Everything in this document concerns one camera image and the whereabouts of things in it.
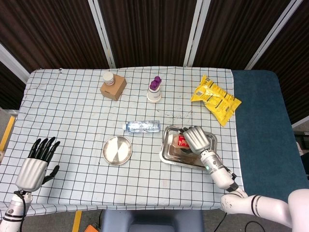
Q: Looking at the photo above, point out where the white plastic jar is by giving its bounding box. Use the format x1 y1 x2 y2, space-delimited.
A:
102 72 115 86

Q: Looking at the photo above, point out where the small cardboard box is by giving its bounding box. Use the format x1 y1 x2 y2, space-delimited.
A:
99 74 127 102

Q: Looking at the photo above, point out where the brown drink bottle red label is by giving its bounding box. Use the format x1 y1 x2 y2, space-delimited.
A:
168 134 191 149

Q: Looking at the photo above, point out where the yellow snack bag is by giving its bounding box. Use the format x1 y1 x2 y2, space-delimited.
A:
190 73 242 127

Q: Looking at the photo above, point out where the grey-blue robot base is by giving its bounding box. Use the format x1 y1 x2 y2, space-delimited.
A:
100 209 205 232

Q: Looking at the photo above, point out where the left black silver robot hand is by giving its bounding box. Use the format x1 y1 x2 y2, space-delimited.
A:
15 136 61 193

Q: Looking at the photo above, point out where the round steel plate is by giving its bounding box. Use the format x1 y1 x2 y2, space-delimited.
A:
102 136 133 166

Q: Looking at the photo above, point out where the rectangular steel tray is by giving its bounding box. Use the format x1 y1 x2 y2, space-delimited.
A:
159 125 218 171

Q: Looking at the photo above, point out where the brown partition panel white frame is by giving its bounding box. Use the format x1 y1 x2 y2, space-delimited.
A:
98 0 201 69
0 61 27 111
193 0 297 70
252 0 309 125
0 0 109 73

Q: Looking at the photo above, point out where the upturned white paper cup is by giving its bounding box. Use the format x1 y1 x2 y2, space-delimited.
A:
147 86 162 103

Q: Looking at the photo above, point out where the teal table mat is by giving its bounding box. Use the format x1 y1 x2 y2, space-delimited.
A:
231 70 309 203

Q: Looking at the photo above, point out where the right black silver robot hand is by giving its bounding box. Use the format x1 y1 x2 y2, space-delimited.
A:
178 125 211 155

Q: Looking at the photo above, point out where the clear plastic water bottle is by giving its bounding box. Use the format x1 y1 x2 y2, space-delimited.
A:
124 120 161 133

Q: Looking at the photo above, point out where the white black checkered tablecloth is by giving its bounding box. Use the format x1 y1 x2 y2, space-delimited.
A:
0 66 247 219

